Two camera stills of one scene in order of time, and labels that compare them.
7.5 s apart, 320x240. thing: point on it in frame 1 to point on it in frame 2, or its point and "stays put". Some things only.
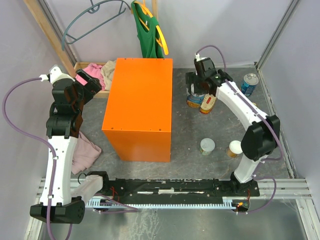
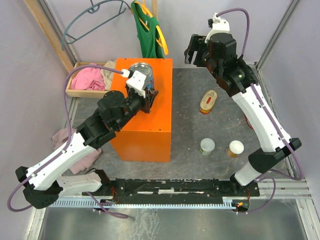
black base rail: x=161 y=190 stays put
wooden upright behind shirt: x=155 y=8 stays put
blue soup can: x=194 y=100 to x=146 y=69
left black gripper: x=93 y=86 to x=150 y=95
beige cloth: x=107 y=71 stays put
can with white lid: x=207 y=145 stays put
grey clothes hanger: x=92 y=11 stays put
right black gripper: x=191 y=78 to x=197 y=43
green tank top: x=147 y=33 stays put
